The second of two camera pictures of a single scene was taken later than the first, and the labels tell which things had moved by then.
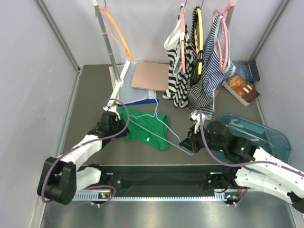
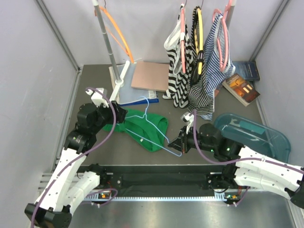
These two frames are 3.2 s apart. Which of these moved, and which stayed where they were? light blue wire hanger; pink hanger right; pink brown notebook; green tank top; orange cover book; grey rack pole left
Moved: green tank top; light blue wire hanger
Stayed: pink brown notebook; grey rack pole left; pink hanger right; orange cover book
